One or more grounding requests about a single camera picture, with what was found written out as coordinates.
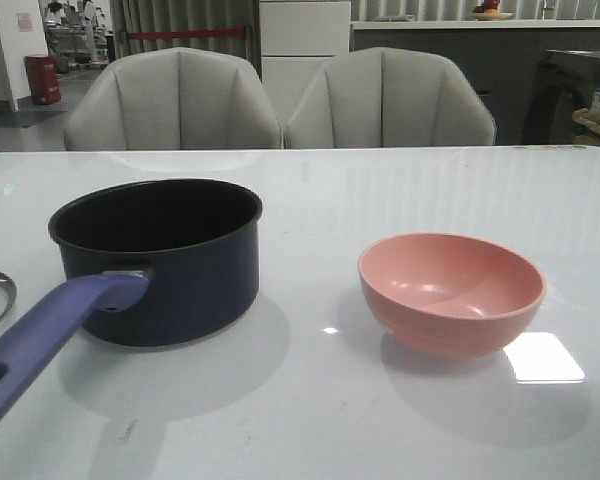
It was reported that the pink plastic bowl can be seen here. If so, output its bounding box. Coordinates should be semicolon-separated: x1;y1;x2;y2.
358;233;546;359

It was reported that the right grey upholstered chair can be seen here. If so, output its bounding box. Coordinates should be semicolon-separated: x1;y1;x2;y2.
283;47;496;149

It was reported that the grey upholstered chair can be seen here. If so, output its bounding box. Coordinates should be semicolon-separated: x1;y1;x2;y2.
64;47;282;151
283;47;496;149

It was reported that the left grey upholstered chair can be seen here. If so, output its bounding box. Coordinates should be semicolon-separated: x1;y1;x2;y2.
64;47;282;151

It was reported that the white cabinet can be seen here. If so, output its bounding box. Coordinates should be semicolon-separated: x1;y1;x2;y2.
259;1;351;126

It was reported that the red barrier strip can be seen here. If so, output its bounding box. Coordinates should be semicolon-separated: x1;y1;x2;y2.
126;27;248;40

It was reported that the grey counter with white top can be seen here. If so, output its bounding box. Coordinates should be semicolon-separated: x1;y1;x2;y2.
351;20;600;145

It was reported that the fruit plate on counter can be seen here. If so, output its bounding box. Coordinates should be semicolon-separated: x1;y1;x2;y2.
470;0;513;21

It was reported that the dark appliance at right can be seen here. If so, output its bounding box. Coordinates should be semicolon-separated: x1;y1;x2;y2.
521;50;600;145

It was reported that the red bin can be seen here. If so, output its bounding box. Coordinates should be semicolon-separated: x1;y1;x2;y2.
25;54;61;105

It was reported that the beige cushion at right edge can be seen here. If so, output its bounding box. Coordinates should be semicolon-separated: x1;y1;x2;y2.
572;108;600;147

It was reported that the dark blue saucepan purple handle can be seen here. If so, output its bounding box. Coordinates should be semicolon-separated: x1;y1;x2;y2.
0;179;263;420

